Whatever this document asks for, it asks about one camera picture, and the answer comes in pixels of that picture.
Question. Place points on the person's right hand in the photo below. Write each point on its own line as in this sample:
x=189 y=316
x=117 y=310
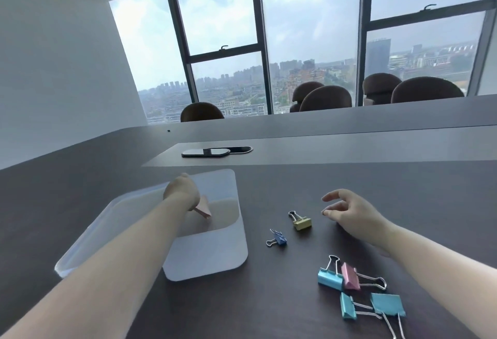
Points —
x=361 y=218

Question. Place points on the person's left hand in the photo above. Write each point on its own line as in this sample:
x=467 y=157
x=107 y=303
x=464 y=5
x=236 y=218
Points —
x=180 y=189

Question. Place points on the person's left fingers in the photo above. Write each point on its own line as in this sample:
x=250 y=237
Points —
x=195 y=203

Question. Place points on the person's right thumb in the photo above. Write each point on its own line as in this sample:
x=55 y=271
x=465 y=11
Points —
x=334 y=210

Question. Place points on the pale pink binder clip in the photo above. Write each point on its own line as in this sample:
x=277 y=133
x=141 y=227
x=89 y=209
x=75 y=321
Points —
x=204 y=210

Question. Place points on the person's right forearm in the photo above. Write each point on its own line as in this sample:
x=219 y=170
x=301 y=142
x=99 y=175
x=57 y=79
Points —
x=442 y=265

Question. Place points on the person's left forearm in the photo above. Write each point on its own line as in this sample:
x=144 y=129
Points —
x=108 y=257

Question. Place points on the yellow binder clip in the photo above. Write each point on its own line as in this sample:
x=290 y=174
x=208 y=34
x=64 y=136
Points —
x=302 y=224

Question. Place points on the translucent plastic container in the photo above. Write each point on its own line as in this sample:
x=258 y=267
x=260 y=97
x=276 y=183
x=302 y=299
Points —
x=209 y=249

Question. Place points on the black table socket cover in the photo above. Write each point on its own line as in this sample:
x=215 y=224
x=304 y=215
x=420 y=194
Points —
x=205 y=152

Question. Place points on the small dark blue binder clip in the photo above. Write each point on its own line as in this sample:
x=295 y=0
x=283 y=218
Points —
x=279 y=238

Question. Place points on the brown office chair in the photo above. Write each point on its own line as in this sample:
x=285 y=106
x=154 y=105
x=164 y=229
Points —
x=305 y=91
x=380 y=85
x=427 y=90
x=202 y=113
x=326 y=99

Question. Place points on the teal binder clip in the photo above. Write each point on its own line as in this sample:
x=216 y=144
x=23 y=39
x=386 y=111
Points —
x=347 y=305

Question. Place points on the large light blue binder clip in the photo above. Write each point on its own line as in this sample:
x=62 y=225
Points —
x=388 y=304

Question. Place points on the dark window frame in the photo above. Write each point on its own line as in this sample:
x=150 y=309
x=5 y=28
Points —
x=266 y=40

